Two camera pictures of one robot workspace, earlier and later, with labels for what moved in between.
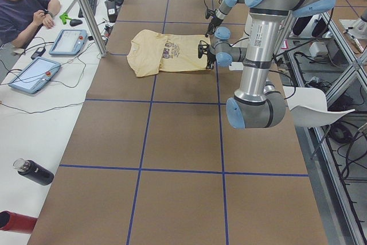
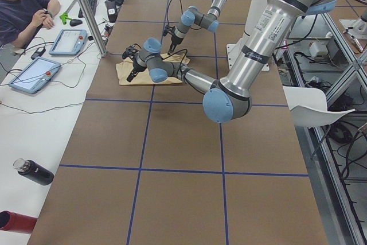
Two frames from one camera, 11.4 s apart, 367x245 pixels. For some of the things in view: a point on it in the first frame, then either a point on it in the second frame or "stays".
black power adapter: (38, 53) stays
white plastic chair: (308, 108) stays
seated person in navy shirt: (23, 11) stays
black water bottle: (33, 171) stays
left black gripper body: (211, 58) -> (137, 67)
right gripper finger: (210, 30) -> (172, 48)
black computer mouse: (75, 22) stays
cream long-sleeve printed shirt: (151, 52) -> (124, 68)
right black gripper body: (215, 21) -> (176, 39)
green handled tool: (63, 17) stays
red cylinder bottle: (11, 221) stays
